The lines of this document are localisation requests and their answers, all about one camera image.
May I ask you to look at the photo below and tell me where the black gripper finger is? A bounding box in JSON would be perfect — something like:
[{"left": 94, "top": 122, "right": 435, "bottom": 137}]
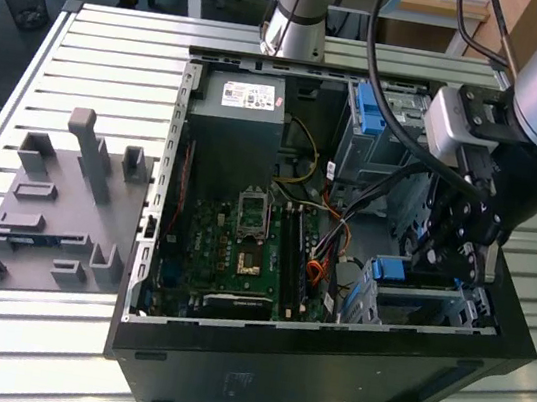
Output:
[
  {"left": 409, "top": 181, "right": 465, "bottom": 279},
  {"left": 448, "top": 195, "right": 509, "bottom": 289}
]

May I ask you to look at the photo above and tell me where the hard disk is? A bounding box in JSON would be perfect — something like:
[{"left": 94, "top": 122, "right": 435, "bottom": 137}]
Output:
[{"left": 341, "top": 250, "right": 470, "bottom": 342}]

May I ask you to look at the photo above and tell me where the red yellow power wire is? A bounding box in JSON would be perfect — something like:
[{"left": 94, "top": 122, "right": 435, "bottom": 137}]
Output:
[{"left": 305, "top": 211, "right": 383, "bottom": 298}]

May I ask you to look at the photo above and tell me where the silver disk bay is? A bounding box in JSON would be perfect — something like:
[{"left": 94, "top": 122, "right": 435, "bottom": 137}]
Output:
[{"left": 338, "top": 251, "right": 509, "bottom": 347}]

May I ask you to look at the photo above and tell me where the black case fan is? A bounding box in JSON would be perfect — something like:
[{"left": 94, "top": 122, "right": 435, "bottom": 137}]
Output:
[{"left": 389, "top": 169, "right": 443, "bottom": 261}]

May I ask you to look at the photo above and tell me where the silver drive cage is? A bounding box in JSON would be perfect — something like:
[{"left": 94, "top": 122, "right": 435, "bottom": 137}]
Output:
[{"left": 326, "top": 78, "right": 460, "bottom": 223}]

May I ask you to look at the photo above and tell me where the blue drive latch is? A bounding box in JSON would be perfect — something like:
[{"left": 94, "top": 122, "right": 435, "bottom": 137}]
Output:
[{"left": 351, "top": 81, "right": 394, "bottom": 139}]

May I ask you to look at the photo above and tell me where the black RAM stick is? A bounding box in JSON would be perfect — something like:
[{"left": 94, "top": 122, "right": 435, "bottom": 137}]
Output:
[{"left": 281, "top": 207, "right": 322, "bottom": 319}]

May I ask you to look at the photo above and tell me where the CPU socket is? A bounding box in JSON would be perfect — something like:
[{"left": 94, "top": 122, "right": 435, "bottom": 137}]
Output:
[{"left": 232, "top": 184, "right": 277, "bottom": 242}]

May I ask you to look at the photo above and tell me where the gold chipset heat sink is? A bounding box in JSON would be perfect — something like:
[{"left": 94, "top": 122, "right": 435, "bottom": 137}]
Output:
[{"left": 234, "top": 249, "right": 266, "bottom": 280}]

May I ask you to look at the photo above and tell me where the black open PC case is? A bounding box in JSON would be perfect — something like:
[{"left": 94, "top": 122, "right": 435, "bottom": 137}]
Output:
[{"left": 95, "top": 35, "right": 537, "bottom": 402}]

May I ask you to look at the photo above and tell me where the black graphics card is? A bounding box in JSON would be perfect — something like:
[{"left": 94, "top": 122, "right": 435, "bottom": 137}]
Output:
[{"left": 199, "top": 285, "right": 276, "bottom": 327}]

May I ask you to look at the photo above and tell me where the grey power supply unit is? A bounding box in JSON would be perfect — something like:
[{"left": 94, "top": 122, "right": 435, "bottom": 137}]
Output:
[{"left": 178, "top": 66, "right": 292, "bottom": 193}]

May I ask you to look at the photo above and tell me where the green motherboard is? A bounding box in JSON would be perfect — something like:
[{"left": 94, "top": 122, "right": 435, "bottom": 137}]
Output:
[{"left": 150, "top": 180, "right": 349, "bottom": 340}]

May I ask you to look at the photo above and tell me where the grey parts rack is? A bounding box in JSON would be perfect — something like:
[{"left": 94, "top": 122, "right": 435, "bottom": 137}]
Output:
[{"left": 0, "top": 94, "right": 166, "bottom": 314}]

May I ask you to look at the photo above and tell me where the black sleeved cable bundle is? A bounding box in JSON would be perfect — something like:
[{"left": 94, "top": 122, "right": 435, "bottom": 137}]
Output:
[{"left": 323, "top": 149, "right": 432, "bottom": 235}]

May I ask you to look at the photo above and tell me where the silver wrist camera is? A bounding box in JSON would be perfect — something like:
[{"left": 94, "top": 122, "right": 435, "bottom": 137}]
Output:
[{"left": 416, "top": 82, "right": 516, "bottom": 176}]

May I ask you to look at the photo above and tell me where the orange wire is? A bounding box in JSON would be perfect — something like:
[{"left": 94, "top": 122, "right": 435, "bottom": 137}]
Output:
[{"left": 303, "top": 258, "right": 337, "bottom": 292}]

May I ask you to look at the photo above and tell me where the thin yellow wire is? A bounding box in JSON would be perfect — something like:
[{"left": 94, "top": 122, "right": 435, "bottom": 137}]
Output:
[{"left": 273, "top": 114, "right": 326, "bottom": 189}]

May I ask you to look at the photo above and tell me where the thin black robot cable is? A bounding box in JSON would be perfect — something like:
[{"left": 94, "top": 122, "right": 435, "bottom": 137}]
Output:
[{"left": 444, "top": 0, "right": 532, "bottom": 81}]

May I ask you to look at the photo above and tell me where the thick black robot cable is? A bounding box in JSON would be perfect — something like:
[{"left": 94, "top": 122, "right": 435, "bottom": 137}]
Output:
[{"left": 344, "top": 0, "right": 515, "bottom": 202}]

